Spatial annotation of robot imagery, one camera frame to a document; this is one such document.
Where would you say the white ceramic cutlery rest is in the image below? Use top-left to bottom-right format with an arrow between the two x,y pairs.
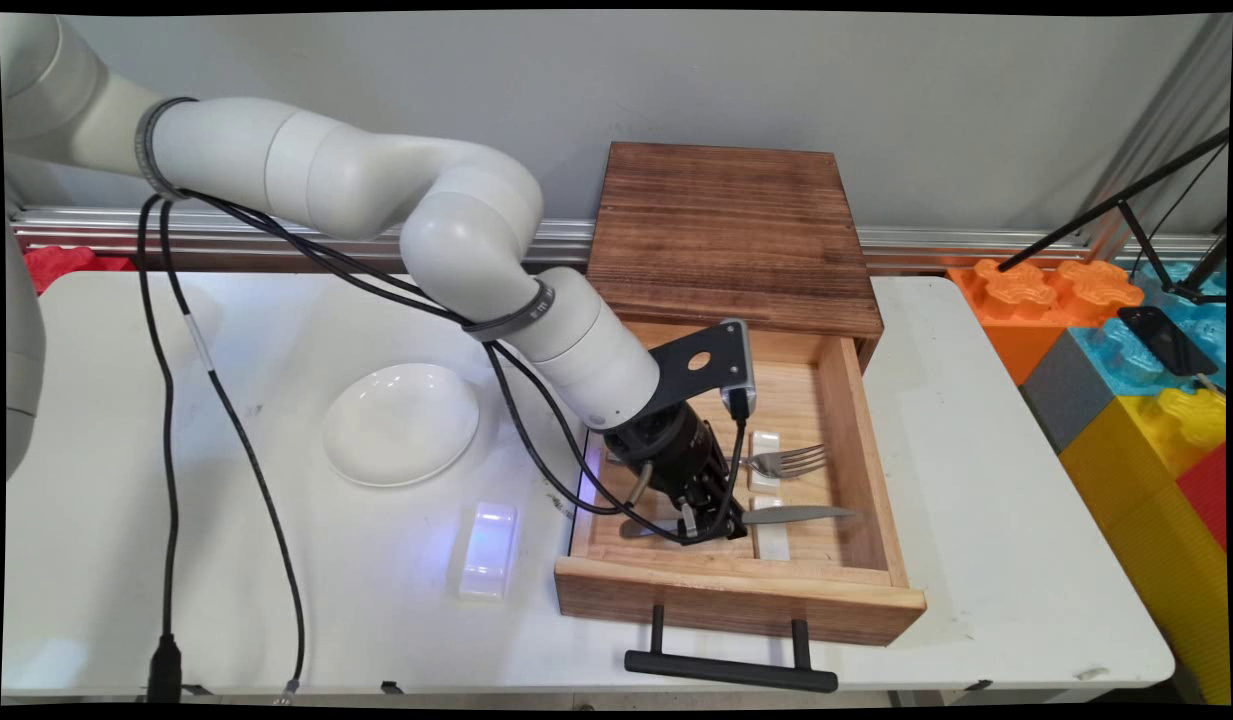
754,495 -> 792,561
751,431 -> 783,491
459,502 -> 518,601

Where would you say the grey cable strap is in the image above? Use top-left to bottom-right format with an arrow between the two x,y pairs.
136,97 -> 199,201
463,278 -> 555,343

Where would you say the black camera cable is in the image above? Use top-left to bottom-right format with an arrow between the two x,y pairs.
159,190 -> 755,701

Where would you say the black drawer handle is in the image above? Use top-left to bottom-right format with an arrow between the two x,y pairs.
624,604 -> 839,693

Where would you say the grey foam block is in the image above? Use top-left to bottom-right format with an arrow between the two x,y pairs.
1019,330 -> 1117,454

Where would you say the light wooden drawer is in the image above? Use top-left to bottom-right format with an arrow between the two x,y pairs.
554,320 -> 928,646

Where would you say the white ceramic plate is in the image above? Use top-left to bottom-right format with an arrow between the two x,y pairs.
322,363 -> 481,488

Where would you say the black cable with metal plug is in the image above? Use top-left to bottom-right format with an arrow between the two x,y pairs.
138,190 -> 657,701

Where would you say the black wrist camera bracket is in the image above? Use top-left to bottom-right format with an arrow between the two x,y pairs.
644,318 -> 757,419

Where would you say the silver metal fork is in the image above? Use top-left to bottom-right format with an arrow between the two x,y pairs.
741,444 -> 829,479

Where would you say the dark wooden drawer cabinet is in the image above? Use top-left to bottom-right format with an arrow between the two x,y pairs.
584,142 -> 885,371

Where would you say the black smartphone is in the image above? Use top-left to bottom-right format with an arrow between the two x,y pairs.
1117,306 -> 1217,378

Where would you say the silver metal knife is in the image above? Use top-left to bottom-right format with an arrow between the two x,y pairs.
621,505 -> 862,541

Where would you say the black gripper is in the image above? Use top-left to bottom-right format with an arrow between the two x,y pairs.
604,400 -> 749,547

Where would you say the aluminium rail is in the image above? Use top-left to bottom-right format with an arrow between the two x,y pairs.
11,207 -> 1217,271

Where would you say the orange foam block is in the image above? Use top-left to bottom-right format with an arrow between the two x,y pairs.
948,260 -> 1144,386

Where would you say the black tripod stand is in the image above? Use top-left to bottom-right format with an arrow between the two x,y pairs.
996,130 -> 1229,306

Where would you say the red foam block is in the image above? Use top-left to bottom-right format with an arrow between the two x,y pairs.
23,245 -> 137,297
1174,443 -> 1229,553

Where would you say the blue foam block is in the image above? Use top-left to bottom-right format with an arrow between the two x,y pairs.
1068,262 -> 1227,399

